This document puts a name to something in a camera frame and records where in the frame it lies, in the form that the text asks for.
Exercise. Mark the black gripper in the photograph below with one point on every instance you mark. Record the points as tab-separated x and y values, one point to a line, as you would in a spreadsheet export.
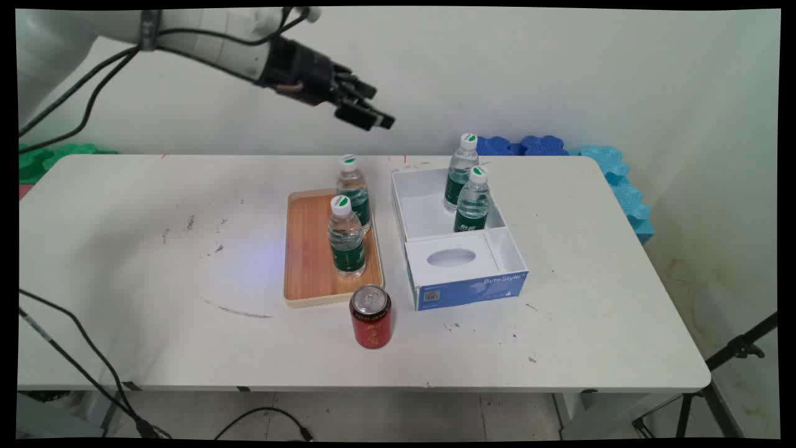
298	68

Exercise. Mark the clear water bottle green label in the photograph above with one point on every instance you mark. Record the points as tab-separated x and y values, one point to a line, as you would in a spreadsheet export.
460	168
354	186
472	208
346	242

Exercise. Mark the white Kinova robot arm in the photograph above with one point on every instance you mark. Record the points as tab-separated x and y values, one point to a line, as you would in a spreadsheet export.
205	37

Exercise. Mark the wooden tray cream rim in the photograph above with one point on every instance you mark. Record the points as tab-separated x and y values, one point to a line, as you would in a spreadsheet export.
308	249

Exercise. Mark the white blue cardboard box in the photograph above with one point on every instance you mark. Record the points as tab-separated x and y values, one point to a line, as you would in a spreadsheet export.
463	291

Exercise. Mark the red drink can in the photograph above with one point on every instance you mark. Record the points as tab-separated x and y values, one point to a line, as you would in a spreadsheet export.
372	323

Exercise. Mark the cyan foam mat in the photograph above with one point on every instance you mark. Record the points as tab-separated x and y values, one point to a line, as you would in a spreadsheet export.
622	180

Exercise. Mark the green foam mat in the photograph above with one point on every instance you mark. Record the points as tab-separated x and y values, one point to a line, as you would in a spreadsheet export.
50	158

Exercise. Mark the white table leg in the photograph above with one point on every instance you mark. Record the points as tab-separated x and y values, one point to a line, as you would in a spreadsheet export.
609	417

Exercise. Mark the black tripod stand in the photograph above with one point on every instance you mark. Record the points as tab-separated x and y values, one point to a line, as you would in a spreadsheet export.
740	348

